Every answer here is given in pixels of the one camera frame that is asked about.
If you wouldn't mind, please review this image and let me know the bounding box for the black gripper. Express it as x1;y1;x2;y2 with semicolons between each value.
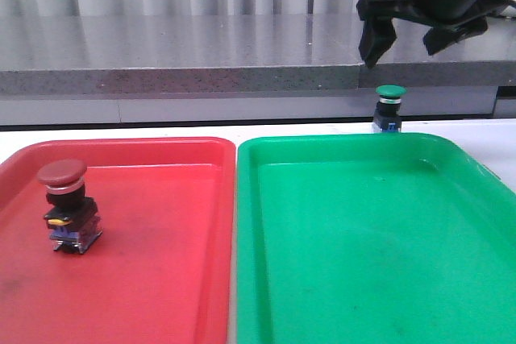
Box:
356;0;515;68

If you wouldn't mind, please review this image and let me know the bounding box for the green mushroom push button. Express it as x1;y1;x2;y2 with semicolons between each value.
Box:
372;85;406;133

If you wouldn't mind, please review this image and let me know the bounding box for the red mushroom push button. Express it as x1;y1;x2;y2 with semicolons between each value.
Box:
36;159;102;255

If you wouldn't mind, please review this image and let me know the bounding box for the green plastic tray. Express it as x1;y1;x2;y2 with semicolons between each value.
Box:
236;133;515;343

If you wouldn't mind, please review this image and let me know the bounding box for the red plastic tray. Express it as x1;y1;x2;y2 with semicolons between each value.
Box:
1;138;235;343

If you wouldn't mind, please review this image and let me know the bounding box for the grey stone counter ledge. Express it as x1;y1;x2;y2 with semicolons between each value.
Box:
1;15;515;126

